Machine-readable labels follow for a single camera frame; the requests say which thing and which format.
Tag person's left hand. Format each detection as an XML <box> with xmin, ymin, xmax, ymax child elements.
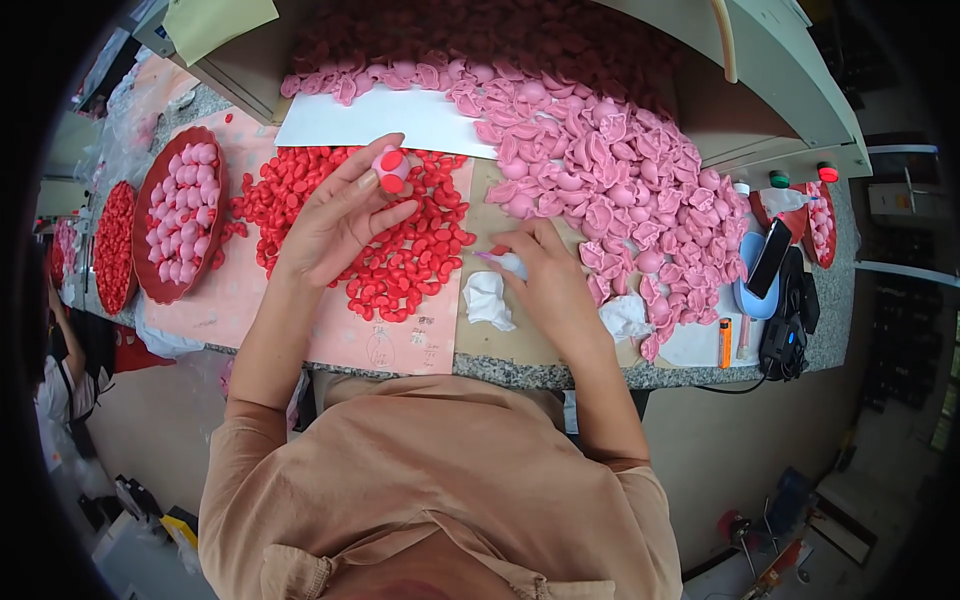
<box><xmin>273</xmin><ymin>132</ymin><xmax>421</xmax><ymax>291</ymax></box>

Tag person's right hand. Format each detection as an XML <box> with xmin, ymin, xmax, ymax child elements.
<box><xmin>487</xmin><ymin>217</ymin><xmax>614</xmax><ymax>355</ymax></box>

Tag small white glue bottle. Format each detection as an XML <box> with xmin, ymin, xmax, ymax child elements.
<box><xmin>473</xmin><ymin>244</ymin><xmax>531</xmax><ymax>283</ymax></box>

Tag pink toy piece red pads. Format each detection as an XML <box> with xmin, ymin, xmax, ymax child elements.
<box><xmin>372</xmin><ymin>145</ymin><xmax>413</xmax><ymax>196</ymax></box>

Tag crumpled white tissue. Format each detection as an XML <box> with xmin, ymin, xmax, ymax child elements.
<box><xmin>597</xmin><ymin>291</ymin><xmax>655</xmax><ymax>345</ymax></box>
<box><xmin>461</xmin><ymin>270</ymin><xmax>519</xmax><ymax>333</ymax></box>

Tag pile of pink toy shells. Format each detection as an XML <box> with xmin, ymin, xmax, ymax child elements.
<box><xmin>280</xmin><ymin>51</ymin><xmax>751</xmax><ymax>364</ymax></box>

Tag brown cardboard sheet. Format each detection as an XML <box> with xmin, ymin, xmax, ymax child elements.
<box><xmin>453</xmin><ymin>156</ymin><xmax>655</xmax><ymax>369</ymax></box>

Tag pile of red oval pads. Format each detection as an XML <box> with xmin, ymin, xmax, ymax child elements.
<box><xmin>227</xmin><ymin>145</ymin><xmax>478</xmax><ymax>324</ymax></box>

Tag white paper sheet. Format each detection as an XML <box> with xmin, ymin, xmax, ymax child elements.
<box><xmin>273</xmin><ymin>84</ymin><xmax>501</xmax><ymax>161</ymax></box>

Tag white paper under phone stand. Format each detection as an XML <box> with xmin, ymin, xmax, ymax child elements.
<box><xmin>658</xmin><ymin>283</ymin><xmax>768</xmax><ymax>369</ymax></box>

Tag blue phone stand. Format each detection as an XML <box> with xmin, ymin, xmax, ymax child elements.
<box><xmin>732</xmin><ymin>231</ymin><xmax>782</xmax><ymax>321</ymax></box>

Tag black phone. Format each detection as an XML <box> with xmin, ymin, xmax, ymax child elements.
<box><xmin>745</xmin><ymin>217</ymin><xmax>795</xmax><ymax>300</ymax></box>

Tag white squeeze bottle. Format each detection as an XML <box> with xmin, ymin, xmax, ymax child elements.
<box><xmin>759</xmin><ymin>186</ymin><xmax>820</xmax><ymax>219</ymax></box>

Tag person's body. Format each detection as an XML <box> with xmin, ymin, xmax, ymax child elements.
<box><xmin>198</xmin><ymin>372</ymin><xmax>684</xmax><ymax>600</ymax></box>

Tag red tray with pink pieces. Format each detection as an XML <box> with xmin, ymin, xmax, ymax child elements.
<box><xmin>801</xmin><ymin>181</ymin><xmax>839</xmax><ymax>270</ymax></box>

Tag pink paper sheet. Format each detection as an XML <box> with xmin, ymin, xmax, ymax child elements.
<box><xmin>142</xmin><ymin>105</ymin><xmax>476</xmax><ymax>377</ymax></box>

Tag heap of finished pink pieces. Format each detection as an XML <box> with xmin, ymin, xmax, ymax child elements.
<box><xmin>144</xmin><ymin>141</ymin><xmax>223</xmax><ymax>286</ymax></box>

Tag yellow paper sheet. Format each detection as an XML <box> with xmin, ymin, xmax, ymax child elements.
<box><xmin>162</xmin><ymin>0</ymin><xmax>281</xmax><ymax>68</ymax></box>

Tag large red oval tray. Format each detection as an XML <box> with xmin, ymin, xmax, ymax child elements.
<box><xmin>132</xmin><ymin>125</ymin><xmax>231</xmax><ymax>307</ymax></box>

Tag floor clutter with tools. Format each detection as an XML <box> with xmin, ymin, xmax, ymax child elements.
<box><xmin>708</xmin><ymin>465</ymin><xmax>880</xmax><ymax>600</ymax></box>

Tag heap of clear plastic bags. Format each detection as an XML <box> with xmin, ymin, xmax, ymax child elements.
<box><xmin>90</xmin><ymin>45</ymin><xmax>200</xmax><ymax>198</ymax></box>

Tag red tray of red pads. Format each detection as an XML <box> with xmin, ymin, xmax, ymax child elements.
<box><xmin>92</xmin><ymin>179</ymin><xmax>141</xmax><ymax>317</ymax></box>

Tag small red tray of pieces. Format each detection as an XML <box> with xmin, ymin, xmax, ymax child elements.
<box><xmin>48</xmin><ymin>217</ymin><xmax>81</xmax><ymax>291</ymax></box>

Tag heap of boxes and bags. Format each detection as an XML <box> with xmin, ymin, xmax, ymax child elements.
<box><xmin>75</xmin><ymin>472</ymin><xmax>202</xmax><ymax>600</ymax></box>

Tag black device with cable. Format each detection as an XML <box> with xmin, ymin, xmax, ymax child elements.
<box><xmin>758</xmin><ymin>246</ymin><xmax>822</xmax><ymax>383</ymax></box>

